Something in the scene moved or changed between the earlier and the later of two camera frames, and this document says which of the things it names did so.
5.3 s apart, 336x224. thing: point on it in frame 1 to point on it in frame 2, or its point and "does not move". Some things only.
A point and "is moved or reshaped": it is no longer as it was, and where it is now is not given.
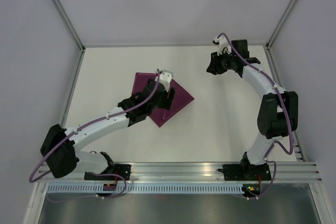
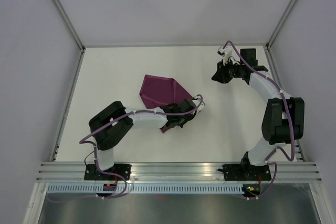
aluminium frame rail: [195, 171] does not move
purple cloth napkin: [180, 99] is moved or reshaped
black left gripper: [165, 104] to [192, 115]
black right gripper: [213, 67] to [220, 75]
